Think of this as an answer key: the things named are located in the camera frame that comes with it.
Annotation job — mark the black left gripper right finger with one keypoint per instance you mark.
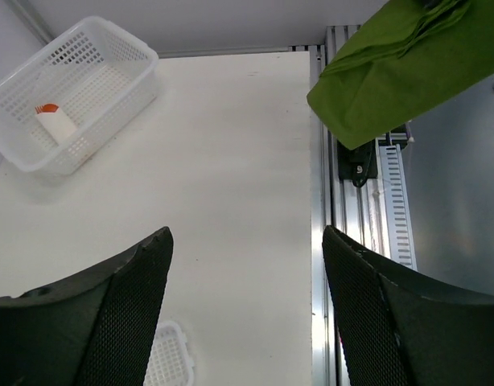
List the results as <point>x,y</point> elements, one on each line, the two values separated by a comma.
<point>400,327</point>

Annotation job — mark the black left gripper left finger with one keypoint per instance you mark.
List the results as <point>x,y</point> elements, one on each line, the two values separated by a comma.
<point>95,327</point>

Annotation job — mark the green paper napkin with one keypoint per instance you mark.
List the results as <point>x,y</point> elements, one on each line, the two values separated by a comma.
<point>409,57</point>

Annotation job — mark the white roll with orange cap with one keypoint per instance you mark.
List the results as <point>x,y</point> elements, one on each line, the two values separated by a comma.
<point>56,122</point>

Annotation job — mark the white slotted cutlery tray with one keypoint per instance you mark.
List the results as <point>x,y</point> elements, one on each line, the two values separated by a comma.
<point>170,363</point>

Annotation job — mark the large white perforated basket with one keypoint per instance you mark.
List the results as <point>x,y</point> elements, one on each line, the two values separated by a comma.
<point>99,74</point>

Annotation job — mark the white slotted cable duct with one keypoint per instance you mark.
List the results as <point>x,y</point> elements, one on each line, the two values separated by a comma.
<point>401,240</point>

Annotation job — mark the aluminium mounting rail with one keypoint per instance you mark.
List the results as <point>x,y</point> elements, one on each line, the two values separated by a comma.
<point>358,212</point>

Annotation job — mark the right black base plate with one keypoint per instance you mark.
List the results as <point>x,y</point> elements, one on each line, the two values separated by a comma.
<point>358,165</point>

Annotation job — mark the right aluminium frame post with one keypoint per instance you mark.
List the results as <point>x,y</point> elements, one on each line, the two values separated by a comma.
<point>32,20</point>

